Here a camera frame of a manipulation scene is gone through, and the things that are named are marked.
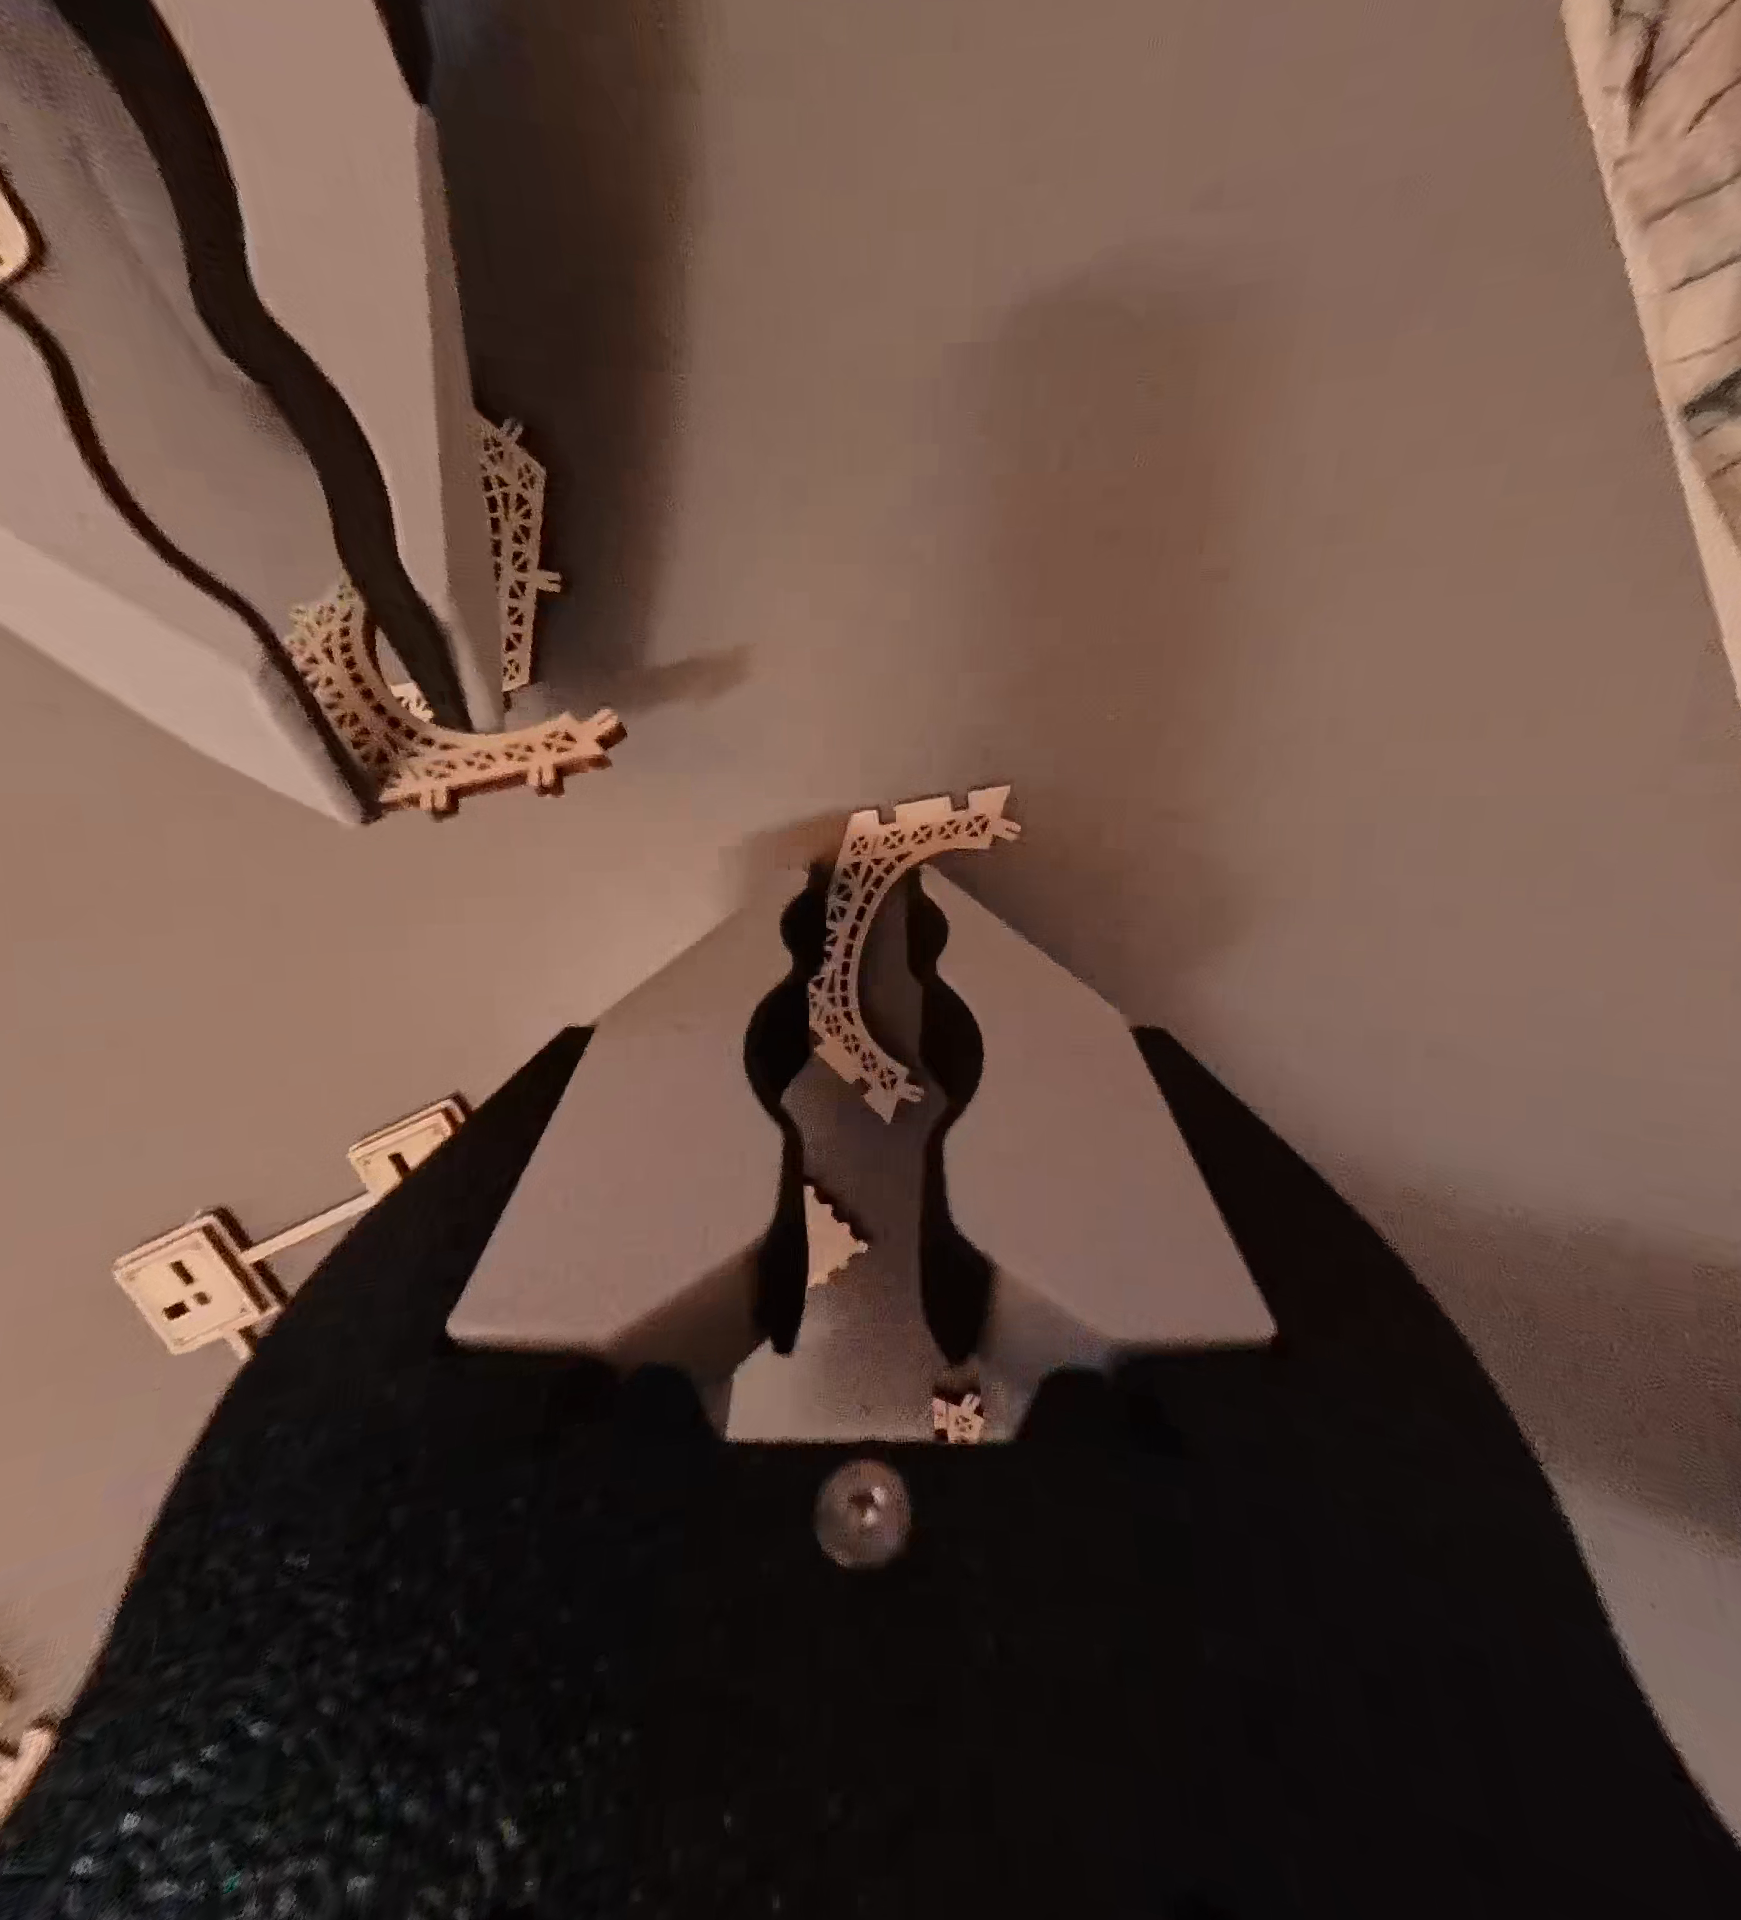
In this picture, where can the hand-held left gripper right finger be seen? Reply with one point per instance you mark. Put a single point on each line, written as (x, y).
(1110, 1200)

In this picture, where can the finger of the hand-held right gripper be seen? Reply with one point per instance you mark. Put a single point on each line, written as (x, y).
(91, 600)
(330, 225)

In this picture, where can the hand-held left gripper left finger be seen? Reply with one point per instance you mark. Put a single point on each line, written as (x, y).
(615, 1200)

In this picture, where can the grey desk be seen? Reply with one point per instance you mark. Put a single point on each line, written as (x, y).
(1110, 450)

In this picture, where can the white printed shirt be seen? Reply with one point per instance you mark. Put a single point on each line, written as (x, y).
(1739, 299)

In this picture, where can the wooden four-square base frame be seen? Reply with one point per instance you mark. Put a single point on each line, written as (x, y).
(151, 1275)

